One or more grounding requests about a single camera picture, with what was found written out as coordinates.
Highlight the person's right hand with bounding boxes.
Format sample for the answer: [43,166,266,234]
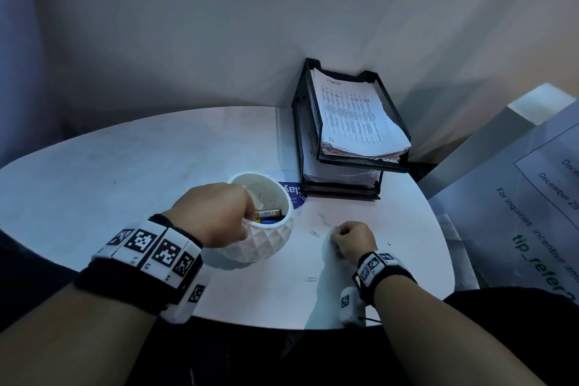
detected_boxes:
[330,221,379,267]

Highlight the person's left hand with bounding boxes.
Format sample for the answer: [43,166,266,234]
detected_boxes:
[162,182,256,248]

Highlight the silver paper clips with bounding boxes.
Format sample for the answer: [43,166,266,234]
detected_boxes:
[305,211,334,283]

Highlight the white faceted cup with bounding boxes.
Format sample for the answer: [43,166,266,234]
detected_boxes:
[216,171,295,264]

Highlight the thin bundle printed sheets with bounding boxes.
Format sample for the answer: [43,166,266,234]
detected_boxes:
[303,158,383,190]

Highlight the neat stack of papers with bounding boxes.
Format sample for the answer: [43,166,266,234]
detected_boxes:
[311,68,413,160]

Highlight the person's left forearm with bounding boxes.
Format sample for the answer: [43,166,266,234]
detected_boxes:
[0,283,157,386]

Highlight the person's right forearm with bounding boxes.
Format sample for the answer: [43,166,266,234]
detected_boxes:
[373,274,548,386]

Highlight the person's black trousers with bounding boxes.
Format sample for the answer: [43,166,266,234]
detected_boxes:
[0,232,579,386]

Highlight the right black marker wristband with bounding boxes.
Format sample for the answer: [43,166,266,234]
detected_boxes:
[352,250,418,308]

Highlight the black marker wristband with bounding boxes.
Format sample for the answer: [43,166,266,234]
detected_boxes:
[74,214,204,314]
[352,250,418,308]

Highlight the left black marker wristband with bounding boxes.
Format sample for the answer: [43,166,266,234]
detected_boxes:
[74,214,204,314]

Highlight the black mesh paper tray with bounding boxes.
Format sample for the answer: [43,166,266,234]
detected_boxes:
[291,57,437,200]

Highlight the white box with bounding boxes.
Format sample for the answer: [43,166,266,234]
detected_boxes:
[416,82,578,199]

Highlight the large printed notice poster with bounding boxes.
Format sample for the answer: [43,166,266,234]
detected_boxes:
[427,100,579,305]

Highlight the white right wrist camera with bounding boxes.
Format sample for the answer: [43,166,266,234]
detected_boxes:
[339,286,367,327]

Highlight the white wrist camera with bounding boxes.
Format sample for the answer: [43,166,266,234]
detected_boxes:
[160,263,214,326]
[339,286,367,327]

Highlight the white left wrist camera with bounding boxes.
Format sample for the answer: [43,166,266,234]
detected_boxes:
[160,263,214,326]

